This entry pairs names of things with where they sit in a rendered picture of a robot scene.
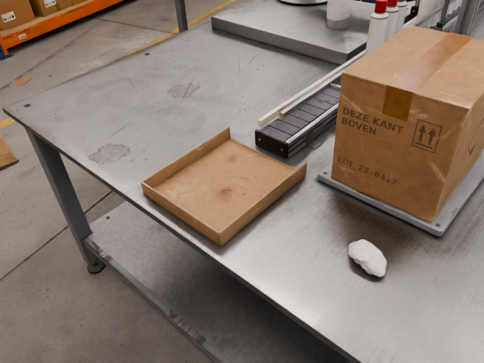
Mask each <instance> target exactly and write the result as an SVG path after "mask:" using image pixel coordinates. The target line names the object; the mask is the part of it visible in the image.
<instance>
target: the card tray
mask: <svg viewBox="0 0 484 363"><path fill-rule="evenodd" d="M306 170H307V162H305V163H304V164H303V165H301V166H300V167H299V168H297V169H294V168H292V167H291V166H288V165H287V164H285V163H282V162H280V161H278V160H276V159H274V158H272V157H270V156H267V155H265V154H263V153H261V152H259V151H257V150H255V149H253V148H250V147H248V146H247V145H244V144H242V143H240V142H238V141H237V140H234V139H232V138H230V127H227V128H226V129H224V130H222V131H220V132H219V133H217V134H216V135H214V136H212V137H211V138H209V139H208V140H206V141H205V142H203V143H201V144H200V145H198V146H197V147H195V148H193V149H192V150H190V151H189V152H187V153H185V154H184V155H183V156H180V157H179V158H178V159H176V160H175V161H172V162H171V163H170V164H168V165H166V166H165V167H163V168H162V169H160V170H158V171H157V172H155V173H154V174H152V175H150V176H149V177H147V178H146V179H144V180H142V181H141V182H140V183H141V186H142V189H143V194H144V195H145V196H147V197H149V198H150V199H151V200H153V201H154V202H156V203H157V204H159V205H160V206H162V207H163V208H165V209H166V210H168V211H169V212H170V213H172V214H173V215H175V216H177V217H178V218H179V219H181V220H183V221H184V222H185V223H186V224H188V225H190V226H191V227H193V228H194V229H195V230H197V231H199V232H200V233H201V234H203V235H204V236H206V237H207V238H209V239H210V240H211V241H213V242H215V243H216V244H217V245H219V246H222V245H223V244H224V243H226V242H227V241H228V240H230V239H231V238H232V237H233V236H234V235H235V234H236V233H238V232H239V231H240V230H241V229H242V228H244V227H245V226H246V225H248V224H249V223H250V222H251V221H252V220H253V219H254V218H256V217H257V216H258V215H259V214H261V213H262V212H263V211H264V210H265V209H267V208H268V206H270V205H271V204H272V203H273V202H275V201H276V200H277V199H279V198H280V197H281V196H282V195H283V194H284V193H285V192H286V191H288V190H289V189H290V188H291V187H293V186H294V185H295V184H296V183H298V182H299V181H300V180H301V179H302V178H303V177H304V176H306Z"/></svg>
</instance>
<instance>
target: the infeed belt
mask: <svg viewBox="0 0 484 363"><path fill-rule="evenodd" d="M459 12H460V8H457V11H455V12H452V14H451V15H448V16H447V18H446V19H445V21H446V23H448V22H449V21H450V20H452V19H454V18H455V17H456V16H457V15H458V14H459ZM436 26H437V24H436ZM436 26H435V27H432V28H429V29H430V30H438V27H436ZM335 84H337V85H339V86H340V85H341V79H340V80H339V81H337V82H336V83H335ZM339 94H340V90H338V89H334V88H331V87H328V88H327V89H326V90H324V91H322V92H321V93H320V94H319V95H317V96H316V97H314V98H312V99H311V100H310V101H308V102H306V103H305V104H304V105H303V106H301V107H299V108H298V109H296V110H295V111H294V112H292V113H290V114H289V115H288V116H286V117H285V118H281V117H278V118H277V119H275V120H274V121H272V122H270V123H269V124H268V125H266V126H265V127H263V128H262V129H260V130H259V133H262V134H264V135H266V136H269V137H270V138H273V139H275V140H278V141H279V142H282V143H285V141H287V140H288V139H290V138H291V137H292V136H293V135H295V134H296V133H298V132H299V131H301V130H302V129H303V128H304V127H306V126H307V125H309V124H310V123H311V122H312V121H314V120H316V119H317V118H318V117H320V116H321V115H322V114H323V113H325V112H327V111H328V110H329V109H330V108H332V107H333V106H334V105H336V104H338V103H339Z"/></svg>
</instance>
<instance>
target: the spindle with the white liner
mask: <svg viewBox="0 0 484 363"><path fill-rule="evenodd" d="M350 4H351V0H328V6H327V15H326V19H327V23H326V27H327V28H329V29H332V30H342V29H346V28H347V27H348V26H349V23H348V20H349V12H350Z"/></svg>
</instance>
